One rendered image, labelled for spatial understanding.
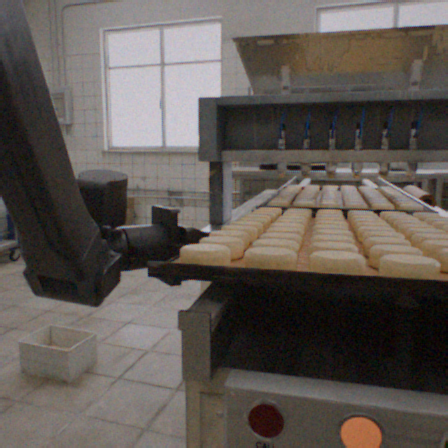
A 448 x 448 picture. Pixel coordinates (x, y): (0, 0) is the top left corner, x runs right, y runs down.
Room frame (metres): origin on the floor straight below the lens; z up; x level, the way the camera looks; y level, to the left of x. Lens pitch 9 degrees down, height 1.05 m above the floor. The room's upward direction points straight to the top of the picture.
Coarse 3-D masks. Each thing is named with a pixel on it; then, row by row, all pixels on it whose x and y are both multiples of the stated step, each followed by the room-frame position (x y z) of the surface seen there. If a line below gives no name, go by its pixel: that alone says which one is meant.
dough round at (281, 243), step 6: (258, 240) 0.48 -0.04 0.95; (264, 240) 0.48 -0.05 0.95; (270, 240) 0.48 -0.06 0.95; (276, 240) 0.48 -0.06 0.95; (282, 240) 0.48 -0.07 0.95; (288, 240) 0.48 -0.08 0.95; (258, 246) 0.45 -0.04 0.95; (264, 246) 0.45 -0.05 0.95; (270, 246) 0.45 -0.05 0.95; (276, 246) 0.44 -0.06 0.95; (282, 246) 0.44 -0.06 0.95; (288, 246) 0.45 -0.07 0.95; (294, 246) 0.45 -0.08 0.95
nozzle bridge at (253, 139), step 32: (224, 96) 1.10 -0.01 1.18; (256, 96) 1.09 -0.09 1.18; (288, 96) 1.07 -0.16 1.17; (320, 96) 1.05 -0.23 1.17; (352, 96) 1.03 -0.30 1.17; (384, 96) 1.02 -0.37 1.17; (416, 96) 1.00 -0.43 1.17; (224, 128) 1.19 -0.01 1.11; (256, 128) 1.17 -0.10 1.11; (288, 128) 1.15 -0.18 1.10; (320, 128) 1.13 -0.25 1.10; (352, 128) 1.11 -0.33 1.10; (224, 160) 1.14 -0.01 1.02; (256, 160) 1.12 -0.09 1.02; (288, 160) 1.10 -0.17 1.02; (320, 160) 1.08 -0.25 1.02; (352, 160) 1.06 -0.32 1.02; (384, 160) 1.05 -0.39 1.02; (416, 160) 1.03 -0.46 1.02; (224, 192) 1.23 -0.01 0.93
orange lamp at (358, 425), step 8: (344, 424) 0.34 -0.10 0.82; (352, 424) 0.33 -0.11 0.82; (360, 424) 0.33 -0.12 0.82; (368, 424) 0.33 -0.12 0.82; (344, 432) 0.34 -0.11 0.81; (352, 432) 0.33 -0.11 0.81; (360, 432) 0.33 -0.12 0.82; (368, 432) 0.33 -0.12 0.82; (376, 432) 0.33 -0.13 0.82; (344, 440) 0.34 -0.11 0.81; (352, 440) 0.33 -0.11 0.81; (360, 440) 0.33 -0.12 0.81; (368, 440) 0.33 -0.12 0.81; (376, 440) 0.33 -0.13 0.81
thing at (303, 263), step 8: (312, 224) 0.81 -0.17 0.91; (264, 232) 0.68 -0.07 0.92; (352, 232) 0.70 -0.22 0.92; (248, 248) 0.54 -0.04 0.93; (304, 248) 0.54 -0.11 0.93; (360, 248) 0.55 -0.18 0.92; (304, 256) 0.49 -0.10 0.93; (232, 264) 0.44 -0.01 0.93; (240, 264) 0.44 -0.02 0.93; (304, 264) 0.44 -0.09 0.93; (368, 264) 0.45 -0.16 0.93; (368, 272) 0.41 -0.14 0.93; (376, 272) 0.41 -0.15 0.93; (440, 272) 0.42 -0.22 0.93
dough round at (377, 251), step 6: (372, 246) 0.45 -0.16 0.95; (378, 246) 0.45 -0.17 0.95; (384, 246) 0.45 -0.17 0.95; (390, 246) 0.45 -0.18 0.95; (396, 246) 0.45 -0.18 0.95; (402, 246) 0.45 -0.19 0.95; (408, 246) 0.45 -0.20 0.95; (372, 252) 0.43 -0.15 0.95; (378, 252) 0.42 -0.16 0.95; (384, 252) 0.42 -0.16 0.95; (390, 252) 0.42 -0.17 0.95; (396, 252) 0.42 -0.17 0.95; (402, 252) 0.41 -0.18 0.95; (408, 252) 0.41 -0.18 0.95; (414, 252) 0.42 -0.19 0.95; (420, 252) 0.43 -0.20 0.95; (372, 258) 0.43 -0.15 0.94; (378, 258) 0.42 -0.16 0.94; (372, 264) 0.43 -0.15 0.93; (378, 264) 0.42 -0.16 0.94
